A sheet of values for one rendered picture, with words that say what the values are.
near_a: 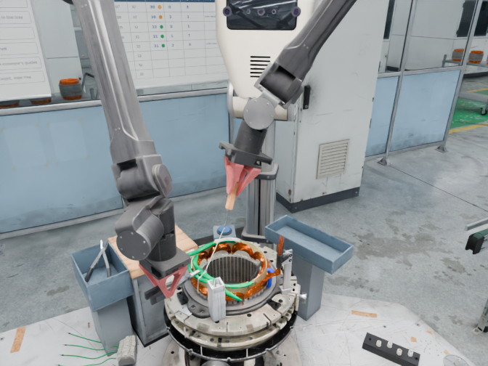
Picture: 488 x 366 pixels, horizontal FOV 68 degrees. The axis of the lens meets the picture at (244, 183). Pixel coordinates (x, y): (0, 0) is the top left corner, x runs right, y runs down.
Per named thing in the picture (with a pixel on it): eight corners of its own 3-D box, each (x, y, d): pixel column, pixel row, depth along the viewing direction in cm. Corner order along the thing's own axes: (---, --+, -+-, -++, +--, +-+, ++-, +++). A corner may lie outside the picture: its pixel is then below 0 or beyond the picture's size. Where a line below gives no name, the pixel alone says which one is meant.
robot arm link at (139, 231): (164, 160, 63) (123, 171, 65) (132, 188, 53) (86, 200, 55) (189, 219, 67) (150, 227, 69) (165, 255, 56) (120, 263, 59)
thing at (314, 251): (342, 318, 117) (354, 245, 105) (323, 337, 110) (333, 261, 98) (282, 281, 133) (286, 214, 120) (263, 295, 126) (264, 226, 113)
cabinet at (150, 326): (144, 348, 107) (132, 279, 95) (122, 310, 120) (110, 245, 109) (201, 317, 117) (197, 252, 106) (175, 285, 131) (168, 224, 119)
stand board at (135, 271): (131, 279, 95) (131, 271, 94) (108, 245, 109) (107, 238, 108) (198, 251, 106) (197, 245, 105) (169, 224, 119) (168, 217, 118)
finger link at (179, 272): (161, 311, 69) (157, 271, 65) (141, 293, 73) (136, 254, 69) (190, 294, 73) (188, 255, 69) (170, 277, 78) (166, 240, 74)
